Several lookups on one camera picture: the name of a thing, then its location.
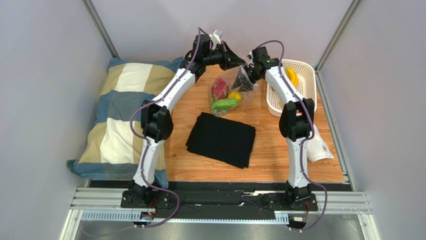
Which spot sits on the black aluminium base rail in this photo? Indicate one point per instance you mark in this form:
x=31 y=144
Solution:
x=217 y=202

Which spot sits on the fake green cucumber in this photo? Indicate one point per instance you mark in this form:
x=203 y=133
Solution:
x=224 y=104

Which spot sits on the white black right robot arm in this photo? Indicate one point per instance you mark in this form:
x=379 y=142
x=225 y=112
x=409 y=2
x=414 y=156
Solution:
x=295 y=123

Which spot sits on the striped blue beige pillow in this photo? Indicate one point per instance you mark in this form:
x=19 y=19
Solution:
x=113 y=151

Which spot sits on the fake yellow bananas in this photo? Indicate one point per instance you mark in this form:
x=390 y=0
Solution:
x=292 y=76

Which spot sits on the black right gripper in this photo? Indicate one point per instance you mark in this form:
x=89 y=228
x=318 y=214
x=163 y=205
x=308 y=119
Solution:
x=250 y=74

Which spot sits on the fake pink dragon fruit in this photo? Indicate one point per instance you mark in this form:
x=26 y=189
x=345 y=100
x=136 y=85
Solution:
x=219 y=90

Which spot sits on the clear zip top bag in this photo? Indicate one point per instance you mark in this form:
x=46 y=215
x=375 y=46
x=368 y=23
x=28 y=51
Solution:
x=230 y=76

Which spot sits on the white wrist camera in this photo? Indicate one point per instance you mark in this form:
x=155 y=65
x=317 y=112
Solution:
x=249 y=59
x=215 y=38

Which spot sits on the white perforated plastic basket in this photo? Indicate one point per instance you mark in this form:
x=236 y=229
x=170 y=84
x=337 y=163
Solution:
x=306 y=85

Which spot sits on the fake yellow bell pepper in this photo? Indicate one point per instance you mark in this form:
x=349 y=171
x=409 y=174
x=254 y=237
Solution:
x=235 y=95

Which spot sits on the folded black cloth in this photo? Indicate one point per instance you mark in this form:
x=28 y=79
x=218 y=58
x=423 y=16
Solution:
x=222 y=139

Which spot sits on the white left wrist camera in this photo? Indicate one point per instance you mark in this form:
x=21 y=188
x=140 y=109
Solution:
x=215 y=38

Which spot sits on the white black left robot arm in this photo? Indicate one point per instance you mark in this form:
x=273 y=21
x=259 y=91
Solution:
x=156 y=120

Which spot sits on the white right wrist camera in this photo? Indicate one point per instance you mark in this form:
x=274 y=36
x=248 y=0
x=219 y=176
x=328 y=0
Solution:
x=249 y=59

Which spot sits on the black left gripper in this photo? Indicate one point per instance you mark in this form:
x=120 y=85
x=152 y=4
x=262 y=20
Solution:
x=229 y=58

